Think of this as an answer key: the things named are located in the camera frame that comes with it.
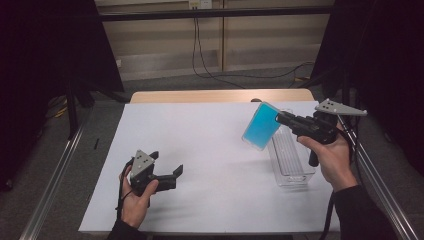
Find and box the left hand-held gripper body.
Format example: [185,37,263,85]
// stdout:
[128,149,168,198]

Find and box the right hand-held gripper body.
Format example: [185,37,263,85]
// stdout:
[286,98,368,168]

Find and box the blue phone case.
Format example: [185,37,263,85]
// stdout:
[241,101,283,152]

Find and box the clear plastic container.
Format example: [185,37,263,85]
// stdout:
[266,108,317,188]

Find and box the person's right hand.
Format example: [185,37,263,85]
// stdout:
[296,123,358,193]

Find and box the person's left hand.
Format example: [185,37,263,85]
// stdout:
[119,164,160,229]

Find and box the white table sheet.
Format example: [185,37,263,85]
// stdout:
[78,100,341,234]

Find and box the black metal stand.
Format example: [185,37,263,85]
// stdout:
[64,78,99,141]

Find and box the black curtain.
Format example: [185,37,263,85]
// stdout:
[0,0,125,192]
[308,0,424,176]

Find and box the black horizontal bar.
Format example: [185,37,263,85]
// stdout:
[99,5,335,22]

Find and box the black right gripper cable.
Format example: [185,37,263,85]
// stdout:
[319,114,361,240]

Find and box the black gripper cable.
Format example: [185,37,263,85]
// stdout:
[114,159,135,222]
[319,114,361,240]

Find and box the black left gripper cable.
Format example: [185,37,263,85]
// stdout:
[114,159,135,222]

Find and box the black floor cable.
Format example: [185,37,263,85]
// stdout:
[213,61,316,81]

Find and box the metal floor rail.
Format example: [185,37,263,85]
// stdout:
[336,113,420,240]
[19,108,93,240]

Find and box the black hanging wall cable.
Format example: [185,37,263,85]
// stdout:
[191,17,247,90]

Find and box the white wall socket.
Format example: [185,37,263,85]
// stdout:
[188,0,213,10]

